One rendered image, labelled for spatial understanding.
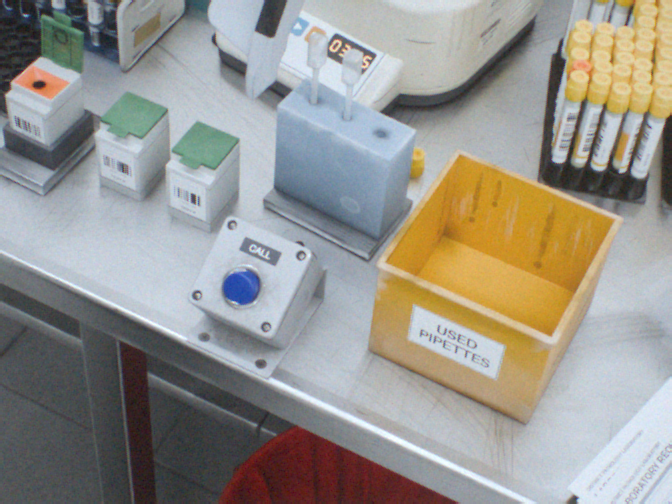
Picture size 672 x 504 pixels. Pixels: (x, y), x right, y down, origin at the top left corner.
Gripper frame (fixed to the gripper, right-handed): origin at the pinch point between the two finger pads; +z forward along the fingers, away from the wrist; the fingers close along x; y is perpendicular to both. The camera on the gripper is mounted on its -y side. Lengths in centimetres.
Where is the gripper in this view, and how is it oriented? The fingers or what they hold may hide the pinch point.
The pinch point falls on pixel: (317, 49)
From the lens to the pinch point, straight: 97.1
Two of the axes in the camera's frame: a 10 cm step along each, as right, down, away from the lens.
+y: -8.4, -4.4, 3.0
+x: -5.3, 6.1, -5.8
